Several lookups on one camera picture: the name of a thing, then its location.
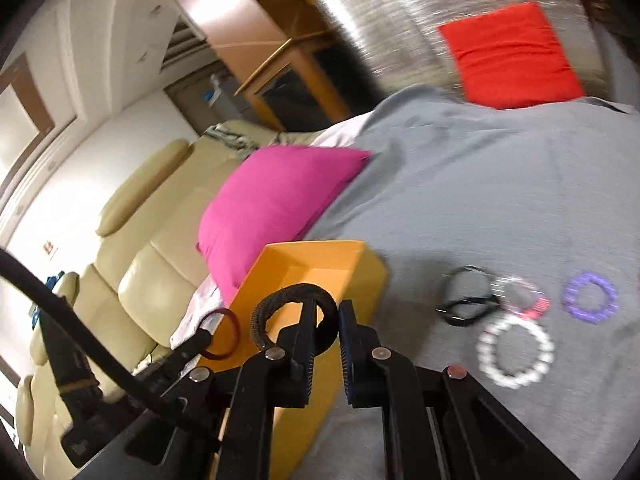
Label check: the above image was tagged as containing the dark brown scrunchie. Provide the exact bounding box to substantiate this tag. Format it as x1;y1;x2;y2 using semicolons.
250;283;338;356

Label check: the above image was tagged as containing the maroon hair tie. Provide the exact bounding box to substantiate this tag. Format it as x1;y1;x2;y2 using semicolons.
198;308;241;362

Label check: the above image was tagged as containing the white bead bracelet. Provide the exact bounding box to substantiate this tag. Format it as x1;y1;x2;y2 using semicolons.
475;313;557;391

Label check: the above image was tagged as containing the black hair tie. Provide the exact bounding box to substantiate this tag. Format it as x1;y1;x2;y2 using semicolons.
434;264;501;328

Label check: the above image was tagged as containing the pink clear bead bracelet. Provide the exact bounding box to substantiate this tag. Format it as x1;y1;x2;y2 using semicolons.
491;274;551;322

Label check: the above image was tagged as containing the purple bead bracelet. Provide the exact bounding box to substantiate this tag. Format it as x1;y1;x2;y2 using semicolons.
560;268;621;325

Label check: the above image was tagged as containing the orange cardboard box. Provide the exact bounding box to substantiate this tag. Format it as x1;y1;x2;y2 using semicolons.
196;238;388;480

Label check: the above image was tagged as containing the beige leather sofa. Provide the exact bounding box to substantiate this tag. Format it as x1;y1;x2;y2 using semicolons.
15;120;320;479

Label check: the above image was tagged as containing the pink pillow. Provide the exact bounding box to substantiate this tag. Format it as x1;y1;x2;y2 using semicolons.
196;145;371;306

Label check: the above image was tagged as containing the grey bed sheet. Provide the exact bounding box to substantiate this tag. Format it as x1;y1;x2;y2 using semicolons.
309;86;639;479

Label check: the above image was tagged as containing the pink undersheet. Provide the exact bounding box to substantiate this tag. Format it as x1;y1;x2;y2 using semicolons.
169;115;368;348

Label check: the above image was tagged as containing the wooden cabinet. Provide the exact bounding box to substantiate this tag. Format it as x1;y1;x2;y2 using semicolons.
175;0;352;130

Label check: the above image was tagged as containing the silver foil headboard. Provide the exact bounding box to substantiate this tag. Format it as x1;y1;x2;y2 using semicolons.
316;0;608;98

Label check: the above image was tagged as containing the red cushion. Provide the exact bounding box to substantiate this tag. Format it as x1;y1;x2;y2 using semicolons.
438;2;585;110

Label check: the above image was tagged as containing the black cable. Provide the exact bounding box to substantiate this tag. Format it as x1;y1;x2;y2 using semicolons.
0;246;222;441

